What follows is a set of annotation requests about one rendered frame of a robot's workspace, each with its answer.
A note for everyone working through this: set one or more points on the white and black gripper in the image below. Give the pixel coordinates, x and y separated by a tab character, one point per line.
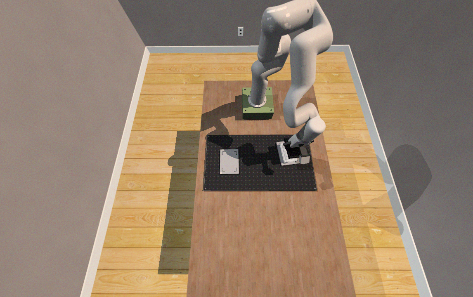
293	142

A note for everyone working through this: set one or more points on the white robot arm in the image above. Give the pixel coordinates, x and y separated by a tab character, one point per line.
274	47

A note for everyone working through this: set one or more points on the black perforated breadboard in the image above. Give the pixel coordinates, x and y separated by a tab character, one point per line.
259	165

